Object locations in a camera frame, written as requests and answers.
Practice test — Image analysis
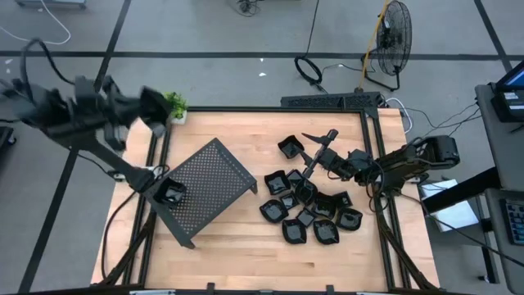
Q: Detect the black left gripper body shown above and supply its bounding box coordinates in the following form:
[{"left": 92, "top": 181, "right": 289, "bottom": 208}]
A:
[{"left": 75, "top": 75, "right": 142, "bottom": 149}]

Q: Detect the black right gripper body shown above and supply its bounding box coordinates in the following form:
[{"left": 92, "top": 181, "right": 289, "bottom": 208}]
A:
[{"left": 305, "top": 129, "right": 351, "bottom": 178}]

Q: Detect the black round plate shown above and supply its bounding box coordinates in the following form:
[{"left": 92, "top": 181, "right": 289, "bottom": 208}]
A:
[{"left": 294, "top": 179, "right": 319, "bottom": 207}]

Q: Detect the black leaf-shaped plate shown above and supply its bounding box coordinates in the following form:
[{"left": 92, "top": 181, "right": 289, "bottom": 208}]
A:
[
  {"left": 335, "top": 206, "right": 364, "bottom": 232},
  {"left": 281, "top": 218, "right": 308, "bottom": 245},
  {"left": 313, "top": 219, "right": 341, "bottom": 246},
  {"left": 259, "top": 199, "right": 289, "bottom": 225}
]

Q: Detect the green plant in white pot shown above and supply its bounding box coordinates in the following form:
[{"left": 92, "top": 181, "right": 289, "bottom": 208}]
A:
[{"left": 163, "top": 92, "right": 189, "bottom": 125}]

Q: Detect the black perforated electronics box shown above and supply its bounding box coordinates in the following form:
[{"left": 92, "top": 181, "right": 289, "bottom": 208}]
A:
[{"left": 280, "top": 92, "right": 384, "bottom": 120}]

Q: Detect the black perforated metal shelf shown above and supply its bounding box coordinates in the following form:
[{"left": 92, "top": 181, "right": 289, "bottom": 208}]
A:
[{"left": 140, "top": 137, "right": 259, "bottom": 250}]

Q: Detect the grey cart base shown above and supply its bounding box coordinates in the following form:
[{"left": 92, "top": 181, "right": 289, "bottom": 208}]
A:
[{"left": 15, "top": 0, "right": 88, "bottom": 10}]

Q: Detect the black floor fan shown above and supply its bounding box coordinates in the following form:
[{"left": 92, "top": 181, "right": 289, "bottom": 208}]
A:
[{"left": 359, "top": 0, "right": 413, "bottom": 92}]

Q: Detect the white box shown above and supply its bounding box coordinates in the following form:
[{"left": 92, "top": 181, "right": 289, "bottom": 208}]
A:
[{"left": 420, "top": 179, "right": 480, "bottom": 234}]

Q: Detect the black beam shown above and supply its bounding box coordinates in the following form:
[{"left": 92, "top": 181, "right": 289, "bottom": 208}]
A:
[{"left": 421, "top": 166, "right": 503, "bottom": 214}]

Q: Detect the grey desk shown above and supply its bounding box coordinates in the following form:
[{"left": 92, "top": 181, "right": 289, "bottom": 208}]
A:
[
  {"left": 474, "top": 81, "right": 524, "bottom": 193},
  {"left": 485, "top": 188, "right": 524, "bottom": 295}
]

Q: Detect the black desk leg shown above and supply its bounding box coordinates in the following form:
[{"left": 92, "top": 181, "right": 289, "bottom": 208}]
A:
[{"left": 477, "top": 195, "right": 501, "bottom": 284}]

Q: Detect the black monitor with blue screen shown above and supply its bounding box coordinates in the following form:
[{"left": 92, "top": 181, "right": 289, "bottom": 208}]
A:
[{"left": 490, "top": 59, "right": 524, "bottom": 123}]

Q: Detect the black keyboard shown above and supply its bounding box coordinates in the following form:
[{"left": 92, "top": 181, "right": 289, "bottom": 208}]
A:
[{"left": 502, "top": 198, "right": 524, "bottom": 247}]

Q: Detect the black aluminium table frame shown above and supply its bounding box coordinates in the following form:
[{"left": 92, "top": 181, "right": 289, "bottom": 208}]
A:
[{"left": 90, "top": 105, "right": 441, "bottom": 295}]

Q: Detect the black coiled cable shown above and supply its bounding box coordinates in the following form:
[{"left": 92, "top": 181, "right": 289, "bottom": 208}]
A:
[{"left": 293, "top": 0, "right": 328, "bottom": 94}]

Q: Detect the thick white cable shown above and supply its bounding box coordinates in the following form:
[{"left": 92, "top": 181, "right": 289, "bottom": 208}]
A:
[{"left": 384, "top": 97, "right": 413, "bottom": 135}]

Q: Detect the thin white floor cable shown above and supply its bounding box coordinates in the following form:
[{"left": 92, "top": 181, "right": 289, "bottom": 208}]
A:
[{"left": 0, "top": 0, "right": 72, "bottom": 46}]

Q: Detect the thin black cable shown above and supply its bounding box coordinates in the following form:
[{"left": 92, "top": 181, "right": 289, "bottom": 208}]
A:
[
  {"left": 399, "top": 192, "right": 524, "bottom": 270},
  {"left": 404, "top": 102, "right": 482, "bottom": 159}
]

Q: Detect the yellow hanging cable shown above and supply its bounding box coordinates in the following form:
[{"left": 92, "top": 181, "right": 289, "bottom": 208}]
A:
[{"left": 359, "top": 0, "right": 390, "bottom": 89}]

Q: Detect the dark arm supply cable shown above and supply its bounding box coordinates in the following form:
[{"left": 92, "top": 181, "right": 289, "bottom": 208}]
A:
[{"left": 100, "top": 190, "right": 138, "bottom": 282}]

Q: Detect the black cable bundle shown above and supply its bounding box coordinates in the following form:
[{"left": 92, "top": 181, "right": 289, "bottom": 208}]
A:
[{"left": 235, "top": 0, "right": 261, "bottom": 17}]

